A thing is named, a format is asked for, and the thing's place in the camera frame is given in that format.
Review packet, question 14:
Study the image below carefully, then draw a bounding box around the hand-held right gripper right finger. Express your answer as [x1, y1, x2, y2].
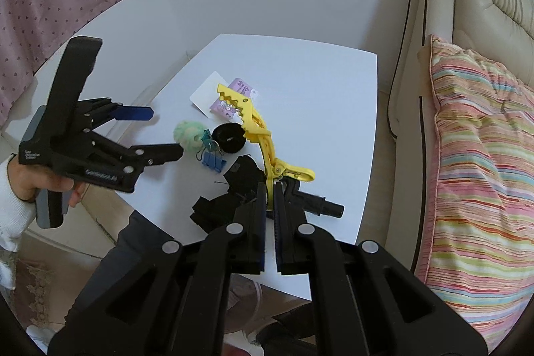
[273, 185, 489, 356]

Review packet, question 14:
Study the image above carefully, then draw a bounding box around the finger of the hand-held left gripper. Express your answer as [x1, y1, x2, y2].
[89, 130, 184, 176]
[77, 97, 154, 130]

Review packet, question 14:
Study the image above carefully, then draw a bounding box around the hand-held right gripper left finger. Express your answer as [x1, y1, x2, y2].
[48, 182, 268, 356]

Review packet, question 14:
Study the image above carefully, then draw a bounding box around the green pom-pom ball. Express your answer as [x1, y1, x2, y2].
[173, 120, 207, 152]

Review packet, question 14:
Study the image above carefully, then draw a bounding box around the black cloth piece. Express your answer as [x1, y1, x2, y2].
[223, 155, 266, 196]
[191, 191, 255, 234]

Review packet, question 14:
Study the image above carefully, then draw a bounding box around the white card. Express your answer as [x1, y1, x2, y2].
[190, 70, 232, 119]

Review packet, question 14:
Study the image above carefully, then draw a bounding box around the yellow plastic clip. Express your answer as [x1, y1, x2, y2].
[216, 83, 316, 219]

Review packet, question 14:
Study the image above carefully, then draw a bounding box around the purple sticker packet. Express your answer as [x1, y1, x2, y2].
[211, 77, 259, 123]

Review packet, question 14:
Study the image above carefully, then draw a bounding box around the person's left hand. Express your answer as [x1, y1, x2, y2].
[7, 157, 85, 209]

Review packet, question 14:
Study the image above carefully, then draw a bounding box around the black plastic tube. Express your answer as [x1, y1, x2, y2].
[281, 177, 345, 218]

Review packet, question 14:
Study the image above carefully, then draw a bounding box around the blue binder clip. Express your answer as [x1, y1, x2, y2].
[201, 153, 227, 173]

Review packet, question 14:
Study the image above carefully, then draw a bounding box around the black hair scrunchie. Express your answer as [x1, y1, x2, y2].
[212, 123, 248, 154]

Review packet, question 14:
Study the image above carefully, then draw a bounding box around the black shoe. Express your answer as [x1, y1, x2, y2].
[254, 300, 318, 356]

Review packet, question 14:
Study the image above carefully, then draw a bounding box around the white bedside table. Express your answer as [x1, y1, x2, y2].
[123, 34, 378, 302]

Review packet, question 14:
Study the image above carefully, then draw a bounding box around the patterned floor mat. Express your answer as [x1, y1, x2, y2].
[0, 248, 67, 323]

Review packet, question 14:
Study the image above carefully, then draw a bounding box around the striped pillow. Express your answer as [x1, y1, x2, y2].
[411, 34, 534, 336]

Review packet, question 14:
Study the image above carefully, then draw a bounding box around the beige leather sofa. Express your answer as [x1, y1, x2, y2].
[386, 0, 534, 277]

